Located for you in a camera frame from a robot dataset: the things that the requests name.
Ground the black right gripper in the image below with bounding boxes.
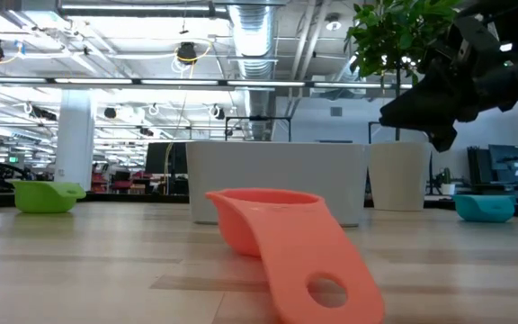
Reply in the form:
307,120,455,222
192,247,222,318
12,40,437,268
379,0,518,153

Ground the teal measuring cup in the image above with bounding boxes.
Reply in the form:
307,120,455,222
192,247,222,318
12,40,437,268
451,193,517,223

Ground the orange measuring cup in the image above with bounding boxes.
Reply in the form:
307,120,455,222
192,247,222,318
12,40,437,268
204,187,386,324

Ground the green measuring cup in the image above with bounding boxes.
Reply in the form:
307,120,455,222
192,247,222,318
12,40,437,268
10,179,87,214

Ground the white plant pot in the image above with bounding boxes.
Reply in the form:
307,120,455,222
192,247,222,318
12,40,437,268
366,141,433,212

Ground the small cactus white pot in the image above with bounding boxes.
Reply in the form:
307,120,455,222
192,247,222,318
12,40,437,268
438,166,457,196

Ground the black desk monitor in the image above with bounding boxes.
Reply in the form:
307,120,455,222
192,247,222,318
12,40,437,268
467,143,518,193

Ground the green leafy plant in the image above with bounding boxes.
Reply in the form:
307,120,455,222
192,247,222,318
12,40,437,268
343,0,465,143

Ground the red storage shelf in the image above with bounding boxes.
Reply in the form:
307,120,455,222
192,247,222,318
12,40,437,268
90,162,152,194

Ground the ceiling light strip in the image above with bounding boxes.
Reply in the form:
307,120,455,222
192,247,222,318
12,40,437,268
0,76,415,91

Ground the white pillar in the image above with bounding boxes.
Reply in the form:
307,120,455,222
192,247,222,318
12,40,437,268
54,89,98,190

